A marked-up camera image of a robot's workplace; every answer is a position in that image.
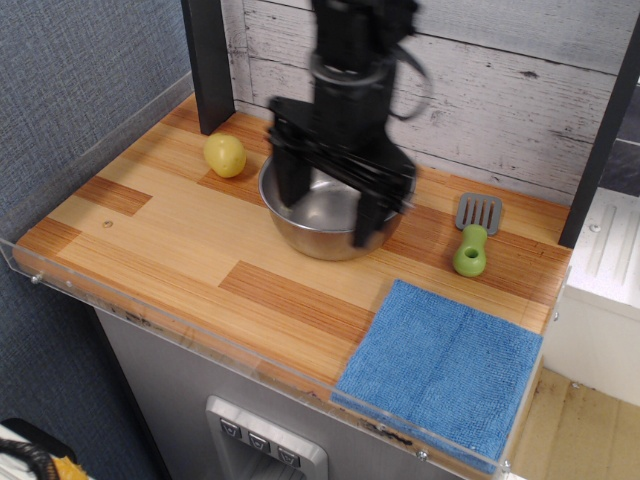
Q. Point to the white toy sink counter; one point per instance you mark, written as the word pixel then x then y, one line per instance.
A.
pixel 593 335

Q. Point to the silver toy fridge cabinet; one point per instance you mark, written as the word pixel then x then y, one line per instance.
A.
pixel 172 386

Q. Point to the dark right frame post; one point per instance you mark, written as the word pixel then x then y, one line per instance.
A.
pixel 615 111

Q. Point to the grey dispenser button panel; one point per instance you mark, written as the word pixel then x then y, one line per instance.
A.
pixel 260 442

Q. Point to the yellow object bottom left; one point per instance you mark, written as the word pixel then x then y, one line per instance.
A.
pixel 67 469

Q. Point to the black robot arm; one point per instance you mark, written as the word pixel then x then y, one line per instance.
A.
pixel 351 34

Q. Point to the blue microfiber cloth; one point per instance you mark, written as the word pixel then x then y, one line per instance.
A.
pixel 448 375

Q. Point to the black white bottom-left equipment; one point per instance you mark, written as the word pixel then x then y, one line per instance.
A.
pixel 28 452

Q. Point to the stainless steel bowl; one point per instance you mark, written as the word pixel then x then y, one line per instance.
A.
pixel 322 223

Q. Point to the grey green toy spatula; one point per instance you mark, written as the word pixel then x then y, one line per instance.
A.
pixel 478 217

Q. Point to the yellow toy potato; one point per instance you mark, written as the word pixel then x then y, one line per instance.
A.
pixel 225 155

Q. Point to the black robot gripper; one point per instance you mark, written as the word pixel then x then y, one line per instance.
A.
pixel 342 132

